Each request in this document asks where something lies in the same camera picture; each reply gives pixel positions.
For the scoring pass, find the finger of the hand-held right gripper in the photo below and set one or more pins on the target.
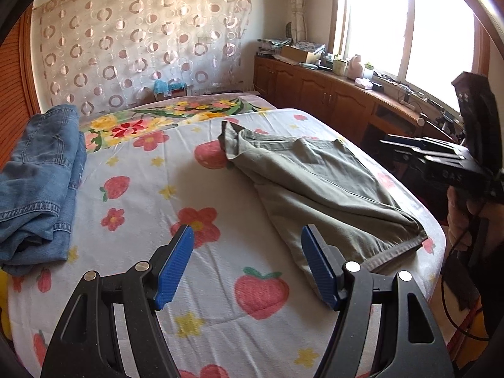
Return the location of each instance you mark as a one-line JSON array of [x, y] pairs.
[[405, 140], [427, 156]]

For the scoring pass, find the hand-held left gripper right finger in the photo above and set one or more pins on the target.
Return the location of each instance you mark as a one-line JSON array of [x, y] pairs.
[[318, 269]]

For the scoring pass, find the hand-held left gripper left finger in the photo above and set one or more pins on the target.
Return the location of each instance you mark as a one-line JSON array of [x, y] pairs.
[[175, 269]]

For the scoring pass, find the green pants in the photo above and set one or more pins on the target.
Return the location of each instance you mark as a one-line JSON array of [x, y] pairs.
[[315, 177]]

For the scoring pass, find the person's right hand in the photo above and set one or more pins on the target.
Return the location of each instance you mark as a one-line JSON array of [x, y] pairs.
[[456, 212]]

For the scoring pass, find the small potted plant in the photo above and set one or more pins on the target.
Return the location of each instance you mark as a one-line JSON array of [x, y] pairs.
[[368, 73]]

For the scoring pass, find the strawberry print bed sheet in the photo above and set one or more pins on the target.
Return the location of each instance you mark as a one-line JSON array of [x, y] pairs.
[[157, 189]]

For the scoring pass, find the pale pink kettle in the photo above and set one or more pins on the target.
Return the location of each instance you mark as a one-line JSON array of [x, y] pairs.
[[355, 67]]

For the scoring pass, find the white jar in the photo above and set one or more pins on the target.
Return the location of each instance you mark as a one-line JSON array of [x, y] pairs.
[[340, 67]]

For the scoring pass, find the wooden cabinet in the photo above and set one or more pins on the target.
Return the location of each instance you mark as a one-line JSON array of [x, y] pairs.
[[315, 86]]

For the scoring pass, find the window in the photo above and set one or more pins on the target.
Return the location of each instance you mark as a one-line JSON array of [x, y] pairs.
[[374, 27]]

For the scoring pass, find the cardboard box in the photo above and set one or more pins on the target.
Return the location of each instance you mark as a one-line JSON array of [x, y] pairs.
[[295, 53]]

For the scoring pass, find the floral blanket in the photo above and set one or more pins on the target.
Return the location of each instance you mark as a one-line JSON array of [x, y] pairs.
[[130, 126]]

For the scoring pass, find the stack of patterned packets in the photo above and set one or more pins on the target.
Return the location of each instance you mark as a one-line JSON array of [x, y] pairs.
[[273, 45]]

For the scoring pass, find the blue jeans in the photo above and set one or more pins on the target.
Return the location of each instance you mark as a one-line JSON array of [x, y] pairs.
[[35, 173]]

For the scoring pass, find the beige window curtain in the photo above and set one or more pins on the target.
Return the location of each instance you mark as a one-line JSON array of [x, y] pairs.
[[297, 8]]

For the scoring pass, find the blue and white box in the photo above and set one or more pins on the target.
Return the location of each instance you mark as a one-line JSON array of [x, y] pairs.
[[167, 88]]

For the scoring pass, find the circle-patterned sheer curtain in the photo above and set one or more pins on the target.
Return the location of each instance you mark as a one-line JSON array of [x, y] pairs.
[[138, 39]]

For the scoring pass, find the wooden slatted wardrobe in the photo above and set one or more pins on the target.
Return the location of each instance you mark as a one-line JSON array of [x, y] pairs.
[[15, 86]]

